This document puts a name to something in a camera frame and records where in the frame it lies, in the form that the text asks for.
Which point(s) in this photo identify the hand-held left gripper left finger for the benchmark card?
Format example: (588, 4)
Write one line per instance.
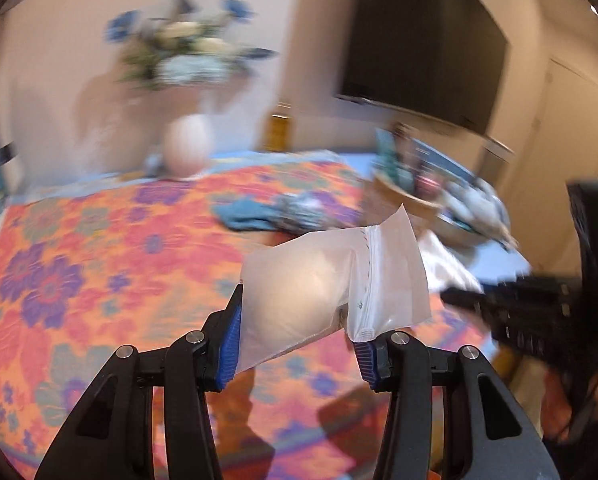
(231, 335)

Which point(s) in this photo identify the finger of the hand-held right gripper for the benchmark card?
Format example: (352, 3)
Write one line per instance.
(519, 310)

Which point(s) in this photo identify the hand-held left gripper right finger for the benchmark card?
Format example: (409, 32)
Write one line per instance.
(366, 360)

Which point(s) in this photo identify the clear zip bag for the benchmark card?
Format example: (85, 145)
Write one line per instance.
(299, 300)

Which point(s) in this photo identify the teal cloth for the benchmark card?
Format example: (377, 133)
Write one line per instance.
(244, 215)

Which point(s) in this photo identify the silver printed foil pouch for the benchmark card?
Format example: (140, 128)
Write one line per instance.
(319, 212)

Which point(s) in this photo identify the round woven basket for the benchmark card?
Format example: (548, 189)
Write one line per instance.
(404, 205)

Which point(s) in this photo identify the pink soft item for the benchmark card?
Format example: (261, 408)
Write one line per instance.
(429, 180)

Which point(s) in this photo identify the teal soft item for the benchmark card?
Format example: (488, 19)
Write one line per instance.
(394, 157)

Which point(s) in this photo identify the white plastic bag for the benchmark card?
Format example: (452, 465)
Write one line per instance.
(444, 265)

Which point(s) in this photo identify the floral orange blanket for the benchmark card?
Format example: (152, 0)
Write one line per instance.
(104, 285)

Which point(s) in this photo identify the white door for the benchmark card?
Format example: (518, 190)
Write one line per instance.
(569, 135)

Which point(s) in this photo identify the yellow liquid bottle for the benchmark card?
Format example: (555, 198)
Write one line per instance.
(278, 130)

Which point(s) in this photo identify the artificial flower bouquet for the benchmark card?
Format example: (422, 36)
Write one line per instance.
(189, 50)

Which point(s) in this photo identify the black wall television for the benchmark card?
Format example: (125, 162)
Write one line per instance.
(419, 40)

